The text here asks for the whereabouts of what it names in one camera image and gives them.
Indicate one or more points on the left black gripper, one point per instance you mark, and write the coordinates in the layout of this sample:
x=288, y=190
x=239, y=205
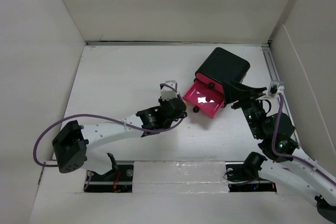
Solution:
x=162, y=102

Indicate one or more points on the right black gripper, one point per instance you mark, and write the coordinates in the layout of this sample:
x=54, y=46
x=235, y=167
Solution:
x=242, y=92

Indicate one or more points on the pink drawer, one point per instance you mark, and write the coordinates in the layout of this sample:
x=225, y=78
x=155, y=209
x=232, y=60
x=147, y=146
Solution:
x=207, y=80
x=203, y=99

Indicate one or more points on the black drawer organizer box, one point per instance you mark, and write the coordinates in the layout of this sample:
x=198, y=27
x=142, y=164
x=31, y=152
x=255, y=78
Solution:
x=223, y=66

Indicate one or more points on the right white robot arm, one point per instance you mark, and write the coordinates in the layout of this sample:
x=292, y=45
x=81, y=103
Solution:
x=281, y=160

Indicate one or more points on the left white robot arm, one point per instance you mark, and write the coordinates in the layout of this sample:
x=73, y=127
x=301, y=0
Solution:
x=74, y=145

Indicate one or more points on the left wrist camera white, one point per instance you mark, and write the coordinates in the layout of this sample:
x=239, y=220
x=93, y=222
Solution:
x=168, y=90

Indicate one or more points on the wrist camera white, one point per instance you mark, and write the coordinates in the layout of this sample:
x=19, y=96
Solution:
x=276, y=87
x=168, y=90

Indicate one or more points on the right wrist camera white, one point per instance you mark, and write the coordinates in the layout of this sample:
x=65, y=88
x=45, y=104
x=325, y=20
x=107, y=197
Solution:
x=276, y=87

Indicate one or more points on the aluminium rail back edge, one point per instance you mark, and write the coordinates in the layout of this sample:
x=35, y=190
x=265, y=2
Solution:
x=162, y=43

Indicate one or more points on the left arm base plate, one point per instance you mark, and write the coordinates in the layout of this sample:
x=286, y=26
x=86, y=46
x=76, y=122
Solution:
x=120, y=182

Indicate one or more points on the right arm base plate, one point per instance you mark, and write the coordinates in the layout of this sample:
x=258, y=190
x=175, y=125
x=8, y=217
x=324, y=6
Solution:
x=239, y=182

